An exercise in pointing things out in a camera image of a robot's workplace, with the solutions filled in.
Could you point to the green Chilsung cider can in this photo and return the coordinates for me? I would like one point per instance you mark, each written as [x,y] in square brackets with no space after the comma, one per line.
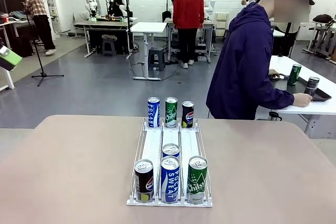
[294,75]
[171,115]
[197,182]

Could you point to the black serving tray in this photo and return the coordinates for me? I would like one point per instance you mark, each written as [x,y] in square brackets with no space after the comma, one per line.
[296,89]

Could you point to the black Pepsi can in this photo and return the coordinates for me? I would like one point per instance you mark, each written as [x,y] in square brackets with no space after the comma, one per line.
[144,182]
[312,86]
[187,117]

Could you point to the person's right forearm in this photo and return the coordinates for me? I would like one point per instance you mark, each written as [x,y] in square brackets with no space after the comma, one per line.
[278,98]

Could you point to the person in plaid shirt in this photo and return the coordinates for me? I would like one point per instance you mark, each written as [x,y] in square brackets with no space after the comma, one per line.
[34,1]

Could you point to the person in red hoodie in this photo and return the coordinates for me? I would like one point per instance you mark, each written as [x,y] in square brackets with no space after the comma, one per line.
[187,6]

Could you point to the person in purple jacket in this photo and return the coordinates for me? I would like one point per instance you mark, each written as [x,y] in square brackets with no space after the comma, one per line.
[241,64]

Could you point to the person's left hand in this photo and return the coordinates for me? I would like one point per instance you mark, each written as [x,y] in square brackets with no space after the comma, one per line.
[275,74]

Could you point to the person's right hand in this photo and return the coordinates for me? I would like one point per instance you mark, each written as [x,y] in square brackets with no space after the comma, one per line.
[302,100]

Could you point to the black floor bag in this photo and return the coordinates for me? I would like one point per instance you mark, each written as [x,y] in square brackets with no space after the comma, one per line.
[22,48]

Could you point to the white cluttered table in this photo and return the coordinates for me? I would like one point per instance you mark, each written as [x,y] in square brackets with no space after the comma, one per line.
[15,22]

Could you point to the black tripod stand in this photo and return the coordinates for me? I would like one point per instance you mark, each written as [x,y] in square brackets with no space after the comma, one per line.
[43,75]

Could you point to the red cup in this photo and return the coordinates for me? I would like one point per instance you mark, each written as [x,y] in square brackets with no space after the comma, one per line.
[4,19]

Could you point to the grey plastic stool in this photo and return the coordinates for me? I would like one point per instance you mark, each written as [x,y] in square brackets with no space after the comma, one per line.
[108,47]
[156,58]

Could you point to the grey work table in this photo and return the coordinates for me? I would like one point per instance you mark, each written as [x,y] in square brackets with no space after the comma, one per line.
[105,22]
[207,24]

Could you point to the white height-adjustable table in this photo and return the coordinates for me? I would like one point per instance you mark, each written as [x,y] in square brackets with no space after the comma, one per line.
[149,26]

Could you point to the blue Pocari Sweat can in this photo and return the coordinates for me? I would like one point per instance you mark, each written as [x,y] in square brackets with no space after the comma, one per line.
[170,182]
[171,150]
[153,113]

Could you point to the white can dispenser rack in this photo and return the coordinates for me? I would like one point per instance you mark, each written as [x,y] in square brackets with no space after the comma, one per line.
[189,142]

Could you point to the white drawer cabinet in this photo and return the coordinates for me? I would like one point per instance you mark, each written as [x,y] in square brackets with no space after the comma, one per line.
[221,24]

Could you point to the large white table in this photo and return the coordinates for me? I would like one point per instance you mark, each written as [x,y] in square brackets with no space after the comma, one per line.
[315,108]

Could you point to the black bag on table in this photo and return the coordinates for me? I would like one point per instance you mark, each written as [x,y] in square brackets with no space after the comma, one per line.
[323,19]

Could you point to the black camera stand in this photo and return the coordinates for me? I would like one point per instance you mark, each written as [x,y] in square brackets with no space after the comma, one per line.
[284,48]

